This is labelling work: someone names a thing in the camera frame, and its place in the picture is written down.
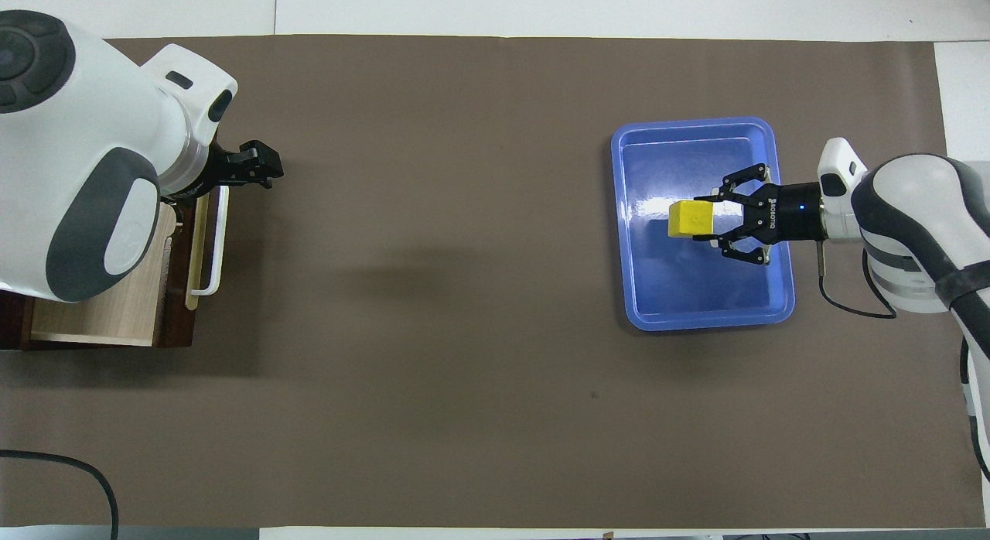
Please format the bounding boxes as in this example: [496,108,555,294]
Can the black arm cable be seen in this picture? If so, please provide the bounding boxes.
[0,449,120,540]
[817,241,899,320]

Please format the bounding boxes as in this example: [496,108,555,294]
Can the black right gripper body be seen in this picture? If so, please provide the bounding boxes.
[745,182,825,244]

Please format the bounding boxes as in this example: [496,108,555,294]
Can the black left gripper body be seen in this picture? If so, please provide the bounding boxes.
[186,144,250,197]

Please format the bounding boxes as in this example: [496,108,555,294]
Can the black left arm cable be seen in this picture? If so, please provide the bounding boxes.
[0,449,120,540]

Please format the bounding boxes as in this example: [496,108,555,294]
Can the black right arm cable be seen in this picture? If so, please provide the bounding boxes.
[817,241,899,320]

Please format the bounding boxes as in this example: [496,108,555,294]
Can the wooden drawer with white handle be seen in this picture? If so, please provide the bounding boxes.
[29,186,231,350]

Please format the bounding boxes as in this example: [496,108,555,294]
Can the brown table mat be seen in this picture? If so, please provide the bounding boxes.
[0,34,987,529]

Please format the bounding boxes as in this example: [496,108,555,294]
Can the yellow cube block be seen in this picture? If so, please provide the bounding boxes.
[667,200,714,240]

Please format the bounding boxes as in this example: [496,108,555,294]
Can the blue plastic tray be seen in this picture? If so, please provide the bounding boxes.
[611,117,796,333]

